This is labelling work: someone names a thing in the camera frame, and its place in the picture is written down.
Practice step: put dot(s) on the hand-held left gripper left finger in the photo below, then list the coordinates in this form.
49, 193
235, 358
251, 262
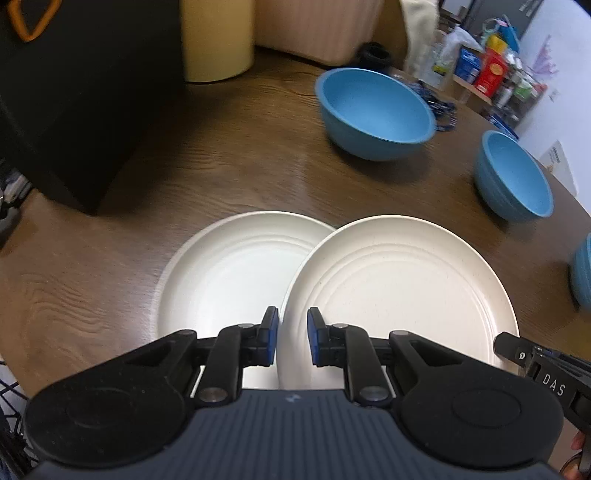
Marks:
268, 337

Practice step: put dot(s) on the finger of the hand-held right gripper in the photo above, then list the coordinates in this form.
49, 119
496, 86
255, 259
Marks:
512, 350

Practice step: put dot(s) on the purple wall decoration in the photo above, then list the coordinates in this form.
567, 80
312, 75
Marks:
547, 55

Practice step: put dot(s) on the black cup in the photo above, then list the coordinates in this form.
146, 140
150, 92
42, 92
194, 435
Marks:
375, 55

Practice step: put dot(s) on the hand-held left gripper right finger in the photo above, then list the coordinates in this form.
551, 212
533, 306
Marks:
317, 337

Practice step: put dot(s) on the pink suitcase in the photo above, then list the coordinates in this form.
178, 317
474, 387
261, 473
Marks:
318, 27

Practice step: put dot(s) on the white paper sign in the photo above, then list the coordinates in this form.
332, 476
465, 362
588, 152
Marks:
558, 166

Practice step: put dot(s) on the red box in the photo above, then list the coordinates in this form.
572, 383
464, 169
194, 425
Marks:
491, 74

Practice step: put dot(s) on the blue bag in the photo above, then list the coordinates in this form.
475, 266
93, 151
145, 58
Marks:
505, 30

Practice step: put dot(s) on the black paper bag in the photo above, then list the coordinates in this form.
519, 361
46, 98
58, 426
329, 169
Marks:
83, 101

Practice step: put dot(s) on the white plastic bag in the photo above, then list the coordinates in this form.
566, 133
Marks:
455, 50

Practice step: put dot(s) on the beige cloth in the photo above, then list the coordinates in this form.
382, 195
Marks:
420, 37

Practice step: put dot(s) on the yellow thermos jug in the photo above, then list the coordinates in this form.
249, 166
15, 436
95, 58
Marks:
217, 41

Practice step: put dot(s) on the grey refrigerator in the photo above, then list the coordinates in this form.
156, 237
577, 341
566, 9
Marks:
489, 9

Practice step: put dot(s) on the yellow packet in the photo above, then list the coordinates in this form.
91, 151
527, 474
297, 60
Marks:
495, 42

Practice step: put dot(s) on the cream plate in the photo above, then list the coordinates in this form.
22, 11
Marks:
397, 286
226, 277

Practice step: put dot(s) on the blue box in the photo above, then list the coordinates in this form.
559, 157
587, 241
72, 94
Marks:
468, 64

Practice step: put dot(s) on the person's right hand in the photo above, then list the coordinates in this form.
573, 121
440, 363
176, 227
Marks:
578, 441

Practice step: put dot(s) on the blue bowl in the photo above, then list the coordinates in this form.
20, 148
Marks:
515, 175
584, 272
374, 106

